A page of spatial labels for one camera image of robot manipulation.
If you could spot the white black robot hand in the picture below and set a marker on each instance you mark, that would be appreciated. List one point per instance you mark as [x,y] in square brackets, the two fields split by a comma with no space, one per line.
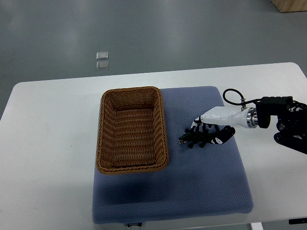
[227,117]

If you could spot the dark green toy crocodile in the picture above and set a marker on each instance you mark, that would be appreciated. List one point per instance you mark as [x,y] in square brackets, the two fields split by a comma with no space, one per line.
[198,137]

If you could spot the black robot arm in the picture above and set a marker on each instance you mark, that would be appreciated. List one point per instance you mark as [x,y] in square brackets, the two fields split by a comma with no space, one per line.
[291,124]

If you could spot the brown wicker basket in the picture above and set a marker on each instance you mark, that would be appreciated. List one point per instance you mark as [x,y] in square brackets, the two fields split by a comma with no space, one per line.
[131,134]

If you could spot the blue grey cushion mat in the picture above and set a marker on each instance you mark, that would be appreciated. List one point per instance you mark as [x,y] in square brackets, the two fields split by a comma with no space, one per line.
[197,182]

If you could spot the wooden box corner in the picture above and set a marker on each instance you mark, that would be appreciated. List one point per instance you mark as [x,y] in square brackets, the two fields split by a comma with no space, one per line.
[284,6]

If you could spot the black table control panel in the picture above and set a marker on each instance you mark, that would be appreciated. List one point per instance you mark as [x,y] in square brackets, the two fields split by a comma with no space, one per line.
[297,221]

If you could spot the upper metal floor plate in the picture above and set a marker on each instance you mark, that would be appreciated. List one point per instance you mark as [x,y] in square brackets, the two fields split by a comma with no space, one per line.
[102,55]

